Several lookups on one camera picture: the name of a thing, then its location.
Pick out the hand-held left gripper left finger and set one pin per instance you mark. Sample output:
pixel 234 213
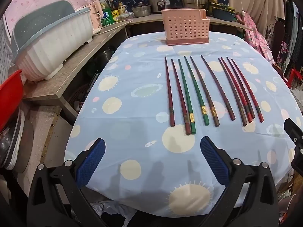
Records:
pixel 93 160

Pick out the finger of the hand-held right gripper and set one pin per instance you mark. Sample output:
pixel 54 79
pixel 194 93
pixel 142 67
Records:
pixel 293 130

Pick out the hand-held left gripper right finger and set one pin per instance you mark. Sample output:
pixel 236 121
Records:
pixel 213 158

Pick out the green chopstick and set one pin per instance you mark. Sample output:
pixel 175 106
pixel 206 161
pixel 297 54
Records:
pixel 186 97
pixel 196 89

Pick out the brown chopstick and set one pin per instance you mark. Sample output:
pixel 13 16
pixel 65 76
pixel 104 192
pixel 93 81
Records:
pixel 232 92
pixel 204 91

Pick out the dark red chopstick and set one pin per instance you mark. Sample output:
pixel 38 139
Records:
pixel 168 92
pixel 180 97

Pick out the dark maroon chopstick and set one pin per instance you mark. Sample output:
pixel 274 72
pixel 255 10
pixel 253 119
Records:
pixel 239 85
pixel 217 87

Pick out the pink perforated utensil basket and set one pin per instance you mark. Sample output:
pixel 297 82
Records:
pixel 185 27

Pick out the red plastic stool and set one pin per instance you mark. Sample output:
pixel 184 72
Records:
pixel 294 76

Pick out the white plastic bag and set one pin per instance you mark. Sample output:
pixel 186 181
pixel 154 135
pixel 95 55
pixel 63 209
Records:
pixel 111 212

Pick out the blue planet print tablecloth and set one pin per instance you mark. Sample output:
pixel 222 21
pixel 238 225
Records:
pixel 137 113

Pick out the black metal chair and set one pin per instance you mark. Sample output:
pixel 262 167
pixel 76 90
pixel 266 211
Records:
pixel 277 37

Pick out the pink floral cloth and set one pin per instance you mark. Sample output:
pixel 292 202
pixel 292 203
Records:
pixel 256 39

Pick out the wooden side counter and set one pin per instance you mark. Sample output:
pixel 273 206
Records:
pixel 78 61

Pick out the red plastic basin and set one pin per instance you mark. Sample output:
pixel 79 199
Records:
pixel 10 99

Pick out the white ribbed dish drainer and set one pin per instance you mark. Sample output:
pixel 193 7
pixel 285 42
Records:
pixel 56 45

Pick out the beige curtain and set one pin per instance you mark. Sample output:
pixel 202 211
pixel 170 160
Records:
pixel 258 2

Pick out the blue plastic tub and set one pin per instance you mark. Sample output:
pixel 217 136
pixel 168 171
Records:
pixel 223 14

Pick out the pink electric kettle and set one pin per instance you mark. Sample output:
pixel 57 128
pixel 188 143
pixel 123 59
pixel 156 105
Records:
pixel 96 16

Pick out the green detergent bottle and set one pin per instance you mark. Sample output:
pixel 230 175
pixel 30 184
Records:
pixel 107 16

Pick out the clear plastic food container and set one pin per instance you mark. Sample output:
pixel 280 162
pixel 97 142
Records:
pixel 125 15

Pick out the wooden back counter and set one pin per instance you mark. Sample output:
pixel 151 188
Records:
pixel 151 19

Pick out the grey-blue drainer lid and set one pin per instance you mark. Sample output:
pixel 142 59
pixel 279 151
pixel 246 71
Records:
pixel 40 16

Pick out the yellow label bottle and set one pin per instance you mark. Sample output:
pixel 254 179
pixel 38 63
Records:
pixel 121 8

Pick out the steel pot with lid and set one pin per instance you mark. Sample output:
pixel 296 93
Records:
pixel 141 10

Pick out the silver rice cooker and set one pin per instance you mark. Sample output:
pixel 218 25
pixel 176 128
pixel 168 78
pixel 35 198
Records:
pixel 161 3

